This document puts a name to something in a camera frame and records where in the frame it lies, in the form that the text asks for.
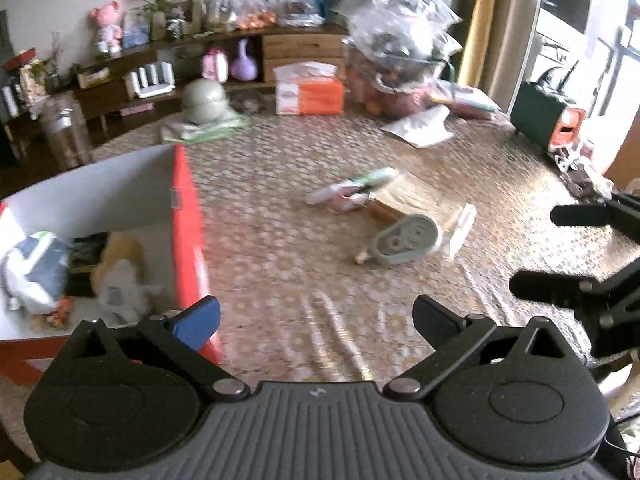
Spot black packet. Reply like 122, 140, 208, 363
67, 233, 109, 297

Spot clear plastic jar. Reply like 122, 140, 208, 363
40, 92, 96, 172

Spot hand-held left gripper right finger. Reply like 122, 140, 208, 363
382, 295, 581, 403

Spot white router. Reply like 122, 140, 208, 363
123, 62, 177, 100

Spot pink small bag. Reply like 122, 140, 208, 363
201, 47, 230, 83

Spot red flat box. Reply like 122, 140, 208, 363
2, 48, 39, 71

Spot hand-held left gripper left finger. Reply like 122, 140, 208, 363
55, 296, 251, 403

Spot clear plastic bag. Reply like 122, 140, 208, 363
207, 0, 277, 31

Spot wooden sideboard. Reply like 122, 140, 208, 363
0, 24, 352, 157

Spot tan soft object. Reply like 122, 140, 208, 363
94, 232, 147, 281

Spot orange white tissue box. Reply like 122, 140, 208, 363
273, 61, 347, 117

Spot red shoe box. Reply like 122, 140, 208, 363
0, 143, 224, 387

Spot green white tube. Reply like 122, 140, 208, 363
344, 167, 399, 194

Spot pile of oranges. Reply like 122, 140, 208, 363
234, 9, 277, 30

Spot white paper sheet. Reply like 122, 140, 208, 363
382, 104, 456, 150

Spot grey green tape dispenser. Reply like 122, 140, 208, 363
374, 213, 444, 266

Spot clear plastic wrapper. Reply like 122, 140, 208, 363
444, 203, 479, 262

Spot colourful flat packets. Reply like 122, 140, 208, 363
429, 82, 501, 121

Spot pink plush doll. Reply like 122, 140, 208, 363
89, 0, 124, 57

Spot green white folded cloth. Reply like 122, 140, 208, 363
159, 114, 249, 145

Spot dark brown object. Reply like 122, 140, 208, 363
564, 164, 614, 199

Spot pink white tube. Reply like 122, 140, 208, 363
305, 182, 372, 212

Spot white bottle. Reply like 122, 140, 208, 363
0, 84, 21, 119

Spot yellow curtain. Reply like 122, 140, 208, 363
459, 0, 502, 97

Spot purple vase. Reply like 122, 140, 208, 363
229, 38, 260, 83

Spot white tan plush toy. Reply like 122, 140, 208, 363
94, 259, 162, 324

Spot small orange white object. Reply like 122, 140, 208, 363
31, 296, 77, 332

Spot clear plastic bags of items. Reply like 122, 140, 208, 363
332, 0, 464, 119

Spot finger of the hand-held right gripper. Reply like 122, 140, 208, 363
550, 192, 640, 241
509, 255, 640, 358

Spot photo frame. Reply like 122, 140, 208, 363
167, 0, 206, 37

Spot white blue packet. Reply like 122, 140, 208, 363
0, 231, 74, 314

